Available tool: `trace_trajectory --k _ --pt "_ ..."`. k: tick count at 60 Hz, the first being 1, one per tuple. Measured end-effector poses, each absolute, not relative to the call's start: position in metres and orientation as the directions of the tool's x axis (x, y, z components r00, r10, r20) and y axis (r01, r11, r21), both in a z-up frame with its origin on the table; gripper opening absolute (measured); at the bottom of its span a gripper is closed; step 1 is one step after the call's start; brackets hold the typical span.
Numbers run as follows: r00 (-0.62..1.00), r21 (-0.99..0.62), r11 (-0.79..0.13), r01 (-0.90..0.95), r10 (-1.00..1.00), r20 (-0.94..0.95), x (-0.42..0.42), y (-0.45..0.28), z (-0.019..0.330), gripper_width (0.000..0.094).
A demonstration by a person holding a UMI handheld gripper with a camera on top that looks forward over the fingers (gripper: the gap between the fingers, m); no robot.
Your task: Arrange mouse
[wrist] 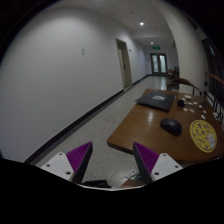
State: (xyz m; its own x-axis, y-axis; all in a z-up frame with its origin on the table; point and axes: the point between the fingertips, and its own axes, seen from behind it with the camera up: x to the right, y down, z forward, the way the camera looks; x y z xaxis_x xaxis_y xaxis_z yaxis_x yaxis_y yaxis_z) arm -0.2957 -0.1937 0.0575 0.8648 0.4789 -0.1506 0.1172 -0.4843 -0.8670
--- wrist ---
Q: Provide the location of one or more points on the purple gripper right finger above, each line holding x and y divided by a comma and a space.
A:
153, 166

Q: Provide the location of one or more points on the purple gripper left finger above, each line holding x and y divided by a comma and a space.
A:
70, 166

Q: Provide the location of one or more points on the black computer mouse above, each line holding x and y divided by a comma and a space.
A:
172, 126

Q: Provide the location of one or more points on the round yellow mouse pad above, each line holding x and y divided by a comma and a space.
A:
203, 135

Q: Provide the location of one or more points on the brown wooden table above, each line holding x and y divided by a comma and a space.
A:
142, 125

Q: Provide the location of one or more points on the black closed laptop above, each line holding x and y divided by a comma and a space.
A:
157, 100

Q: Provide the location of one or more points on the small black cup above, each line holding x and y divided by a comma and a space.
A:
180, 103

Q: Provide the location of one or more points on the wooden chair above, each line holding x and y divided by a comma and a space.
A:
182, 81

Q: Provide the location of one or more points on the glass double exit door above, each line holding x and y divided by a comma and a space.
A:
159, 63

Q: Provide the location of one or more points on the wooden handrail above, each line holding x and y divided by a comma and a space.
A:
215, 77

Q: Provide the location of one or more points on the green exit sign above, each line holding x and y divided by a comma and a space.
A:
156, 47

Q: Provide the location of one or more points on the beige hallway door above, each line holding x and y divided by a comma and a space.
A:
124, 63

